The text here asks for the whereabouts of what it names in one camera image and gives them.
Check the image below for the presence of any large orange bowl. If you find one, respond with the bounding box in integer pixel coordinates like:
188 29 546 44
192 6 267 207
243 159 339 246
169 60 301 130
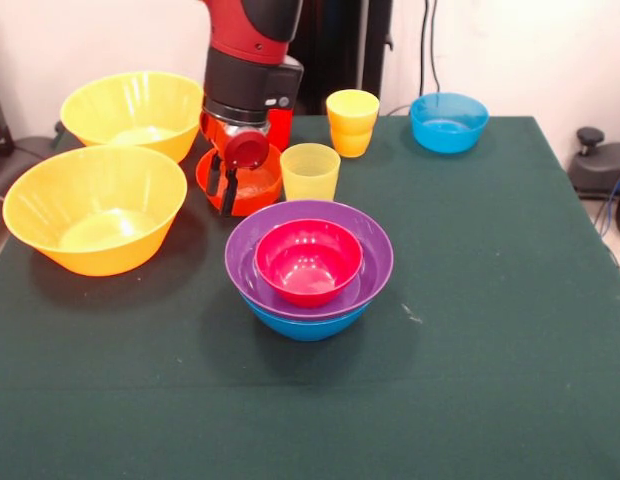
2 145 189 277
59 70 206 164

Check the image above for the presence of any dark green table cloth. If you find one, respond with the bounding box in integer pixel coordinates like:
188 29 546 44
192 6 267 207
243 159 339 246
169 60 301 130
0 114 620 480

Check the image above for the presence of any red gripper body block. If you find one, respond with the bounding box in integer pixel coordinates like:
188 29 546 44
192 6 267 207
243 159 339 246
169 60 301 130
198 110 271 172

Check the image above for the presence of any small pink bowl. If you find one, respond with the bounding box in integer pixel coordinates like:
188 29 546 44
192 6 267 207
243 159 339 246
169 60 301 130
253 218 365 309

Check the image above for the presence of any red cup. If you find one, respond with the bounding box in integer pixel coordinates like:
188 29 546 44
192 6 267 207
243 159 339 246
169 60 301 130
266 107 294 152

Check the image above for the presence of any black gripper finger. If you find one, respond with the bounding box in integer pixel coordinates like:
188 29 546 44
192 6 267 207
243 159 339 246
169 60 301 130
205 153 223 198
219 168 240 218

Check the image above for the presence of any purple bowl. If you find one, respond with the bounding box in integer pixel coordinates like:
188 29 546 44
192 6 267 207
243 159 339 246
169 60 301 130
224 199 395 322

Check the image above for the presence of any black wall cable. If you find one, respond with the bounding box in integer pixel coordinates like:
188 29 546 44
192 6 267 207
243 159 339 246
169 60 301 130
418 0 442 95

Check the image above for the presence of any black tripod base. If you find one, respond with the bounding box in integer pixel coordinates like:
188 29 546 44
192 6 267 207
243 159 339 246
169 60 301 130
572 127 620 201
0 122 66 196

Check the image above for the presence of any small light blue bowl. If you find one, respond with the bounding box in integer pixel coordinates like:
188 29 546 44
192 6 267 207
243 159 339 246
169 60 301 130
408 92 490 155

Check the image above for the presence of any pale yellow translucent cup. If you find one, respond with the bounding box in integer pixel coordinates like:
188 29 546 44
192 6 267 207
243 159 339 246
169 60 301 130
279 142 342 204

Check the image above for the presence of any yellow stepped cup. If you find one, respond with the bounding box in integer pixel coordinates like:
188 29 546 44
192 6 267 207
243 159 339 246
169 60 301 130
325 89 381 159

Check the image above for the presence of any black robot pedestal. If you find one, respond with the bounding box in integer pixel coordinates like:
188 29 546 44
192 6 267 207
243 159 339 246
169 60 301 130
289 0 394 117

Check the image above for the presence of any small red-orange bowl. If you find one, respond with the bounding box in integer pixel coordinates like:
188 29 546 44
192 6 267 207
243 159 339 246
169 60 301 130
195 142 284 218

